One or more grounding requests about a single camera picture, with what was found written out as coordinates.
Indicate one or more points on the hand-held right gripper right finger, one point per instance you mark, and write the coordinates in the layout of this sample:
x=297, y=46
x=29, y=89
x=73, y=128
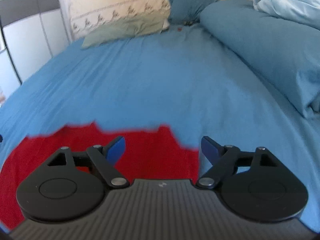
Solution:
x=210, y=150

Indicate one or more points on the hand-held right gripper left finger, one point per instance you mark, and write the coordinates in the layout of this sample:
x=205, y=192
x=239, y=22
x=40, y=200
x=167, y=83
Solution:
x=115, y=150

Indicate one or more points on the red knit sweater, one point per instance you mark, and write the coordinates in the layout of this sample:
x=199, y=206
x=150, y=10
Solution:
x=150, y=155

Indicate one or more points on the bed with blue sheet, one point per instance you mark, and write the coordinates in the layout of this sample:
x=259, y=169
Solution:
x=150, y=85

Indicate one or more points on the teal duvet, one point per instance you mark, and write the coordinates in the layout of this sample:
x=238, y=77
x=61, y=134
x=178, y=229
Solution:
x=262, y=45

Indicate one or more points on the green pillow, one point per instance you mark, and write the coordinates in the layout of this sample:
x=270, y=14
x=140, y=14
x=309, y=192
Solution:
x=120, y=31

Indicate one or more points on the small dark object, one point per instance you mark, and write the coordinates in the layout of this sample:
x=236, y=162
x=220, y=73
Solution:
x=187, y=23

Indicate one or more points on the white and grey wardrobe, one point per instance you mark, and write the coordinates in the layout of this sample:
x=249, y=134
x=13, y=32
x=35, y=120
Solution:
x=25, y=35

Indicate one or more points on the teal pillow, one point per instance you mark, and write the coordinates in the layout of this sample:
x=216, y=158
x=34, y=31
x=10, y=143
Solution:
x=187, y=5

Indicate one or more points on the light blue blanket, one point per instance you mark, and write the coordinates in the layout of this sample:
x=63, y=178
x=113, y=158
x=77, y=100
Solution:
x=287, y=1

